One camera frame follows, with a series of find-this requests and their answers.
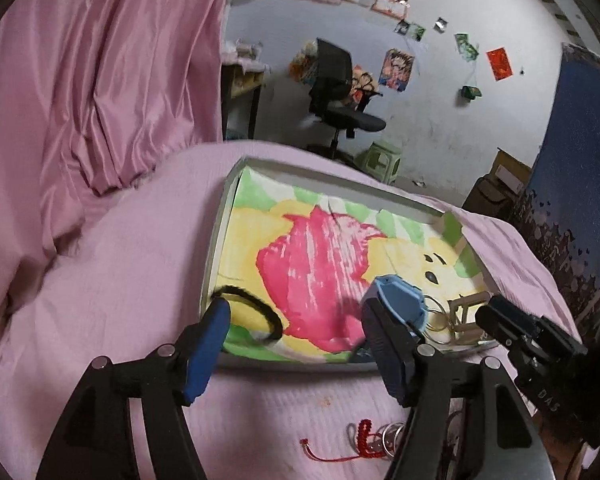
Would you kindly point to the silver bangles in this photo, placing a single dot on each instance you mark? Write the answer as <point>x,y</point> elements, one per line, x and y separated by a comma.
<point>447,332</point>

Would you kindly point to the wooden desk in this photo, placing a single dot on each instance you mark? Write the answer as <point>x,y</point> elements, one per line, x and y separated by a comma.
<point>240,85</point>

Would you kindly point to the red paper square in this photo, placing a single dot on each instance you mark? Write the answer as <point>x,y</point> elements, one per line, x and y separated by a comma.
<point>499,64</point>

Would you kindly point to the pink satin curtain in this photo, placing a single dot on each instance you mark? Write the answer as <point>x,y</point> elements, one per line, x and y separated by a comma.
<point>80,85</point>

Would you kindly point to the green wall photos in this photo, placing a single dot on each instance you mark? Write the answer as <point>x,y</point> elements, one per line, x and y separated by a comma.
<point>466,47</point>

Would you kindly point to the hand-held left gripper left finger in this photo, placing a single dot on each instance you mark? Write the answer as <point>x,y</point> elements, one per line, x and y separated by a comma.
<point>210,350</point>

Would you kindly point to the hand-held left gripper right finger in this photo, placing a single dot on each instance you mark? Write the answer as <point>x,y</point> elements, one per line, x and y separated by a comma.
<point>385,355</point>

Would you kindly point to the cartoon wall poster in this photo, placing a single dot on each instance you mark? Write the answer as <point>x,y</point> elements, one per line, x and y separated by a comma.
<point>396,70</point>

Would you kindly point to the small dark wall photo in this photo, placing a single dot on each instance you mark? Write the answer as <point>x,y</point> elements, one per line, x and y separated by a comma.
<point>440,24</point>

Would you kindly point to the stack of papers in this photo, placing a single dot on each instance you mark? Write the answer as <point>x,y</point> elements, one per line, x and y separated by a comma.
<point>242,49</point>

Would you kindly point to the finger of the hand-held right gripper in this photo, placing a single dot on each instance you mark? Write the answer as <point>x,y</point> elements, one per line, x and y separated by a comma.
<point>505,322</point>

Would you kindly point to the pink floral bedspread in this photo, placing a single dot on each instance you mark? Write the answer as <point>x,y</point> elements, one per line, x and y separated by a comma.
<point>105,285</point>

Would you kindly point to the blue digital watch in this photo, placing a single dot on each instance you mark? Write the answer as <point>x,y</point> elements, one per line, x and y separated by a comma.
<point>400,300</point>

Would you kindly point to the black office chair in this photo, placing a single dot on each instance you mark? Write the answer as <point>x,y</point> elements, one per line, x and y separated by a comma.
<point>335,65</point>

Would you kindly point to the grey cardboard box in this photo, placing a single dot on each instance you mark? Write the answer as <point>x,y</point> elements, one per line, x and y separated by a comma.
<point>215,240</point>

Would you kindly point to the blue dotted curtain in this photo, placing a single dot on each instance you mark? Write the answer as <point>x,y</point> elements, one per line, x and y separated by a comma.
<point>575,160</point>

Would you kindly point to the pair of wall photos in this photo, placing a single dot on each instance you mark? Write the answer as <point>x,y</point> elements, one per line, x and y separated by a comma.
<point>410,31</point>

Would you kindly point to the colourful gift bag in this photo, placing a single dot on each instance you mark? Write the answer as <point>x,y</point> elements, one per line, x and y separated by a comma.
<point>302,65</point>

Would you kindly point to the painted paper sheet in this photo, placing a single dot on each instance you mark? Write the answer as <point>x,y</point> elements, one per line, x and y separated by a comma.
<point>310,260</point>

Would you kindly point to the brown cardboard boxes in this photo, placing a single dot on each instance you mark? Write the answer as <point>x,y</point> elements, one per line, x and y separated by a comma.
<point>495,190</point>

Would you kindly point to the cartoon children wall picture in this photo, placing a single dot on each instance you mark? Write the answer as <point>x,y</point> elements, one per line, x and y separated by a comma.
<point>362,85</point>

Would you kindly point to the green plastic stool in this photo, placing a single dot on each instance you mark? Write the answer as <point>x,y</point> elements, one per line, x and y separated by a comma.
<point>380,157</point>

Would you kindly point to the green hanging pouch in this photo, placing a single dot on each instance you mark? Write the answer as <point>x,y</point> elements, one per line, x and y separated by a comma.
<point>471,92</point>

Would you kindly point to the silver rings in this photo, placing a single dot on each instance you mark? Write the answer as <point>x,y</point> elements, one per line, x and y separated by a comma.
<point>392,437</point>

